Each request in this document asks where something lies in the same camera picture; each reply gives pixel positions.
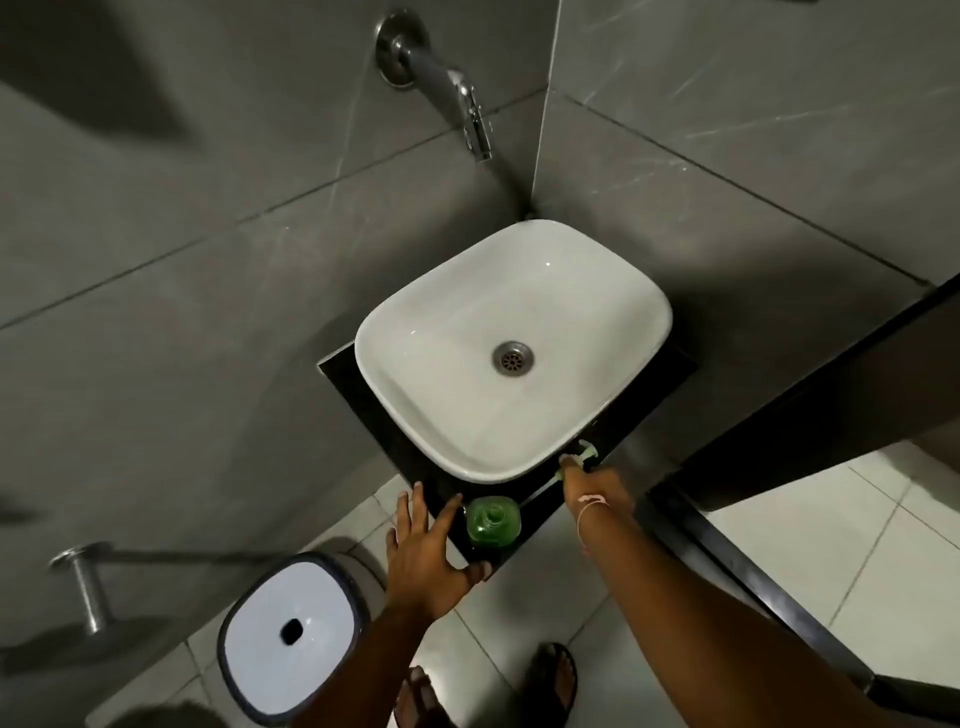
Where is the dark door panel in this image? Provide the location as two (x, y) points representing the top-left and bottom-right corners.
(659, 271), (960, 515)

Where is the black sandal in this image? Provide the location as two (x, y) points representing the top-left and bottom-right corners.
(393, 663), (451, 728)
(524, 641), (579, 728)

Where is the person's right hand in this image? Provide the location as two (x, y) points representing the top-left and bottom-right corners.
(558, 455), (640, 543)

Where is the black stone vanity shelf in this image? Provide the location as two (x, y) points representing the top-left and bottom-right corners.
(317, 341), (699, 564)

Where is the green hand sanitizer bottle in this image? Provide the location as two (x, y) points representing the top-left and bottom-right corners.
(464, 494), (523, 560)

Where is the chrome wall bar holder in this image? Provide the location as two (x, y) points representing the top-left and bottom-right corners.
(48, 541), (114, 635)

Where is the chrome sink drain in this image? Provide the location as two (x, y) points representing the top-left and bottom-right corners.
(492, 341), (535, 379)

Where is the white ceramic sink basin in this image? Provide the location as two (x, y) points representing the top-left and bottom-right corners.
(353, 218), (674, 485)

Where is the black door frame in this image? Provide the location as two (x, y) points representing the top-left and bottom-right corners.
(643, 479), (960, 725)

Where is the person's left hand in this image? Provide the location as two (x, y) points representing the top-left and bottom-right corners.
(384, 481), (494, 624)

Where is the pale thread wrist bracelet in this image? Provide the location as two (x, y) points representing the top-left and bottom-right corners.
(575, 493), (610, 555)

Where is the clear pump dispenser top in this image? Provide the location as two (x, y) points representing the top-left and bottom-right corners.
(524, 440), (601, 500)

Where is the chrome wall faucet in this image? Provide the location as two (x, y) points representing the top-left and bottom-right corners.
(374, 8), (496, 163)

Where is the white bin with dark rim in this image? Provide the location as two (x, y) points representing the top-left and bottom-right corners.
(215, 551), (388, 727)

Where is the person's left forearm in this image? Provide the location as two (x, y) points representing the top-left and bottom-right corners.
(292, 599), (451, 728)

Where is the person's right forearm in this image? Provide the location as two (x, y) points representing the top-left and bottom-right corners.
(581, 503), (901, 728)

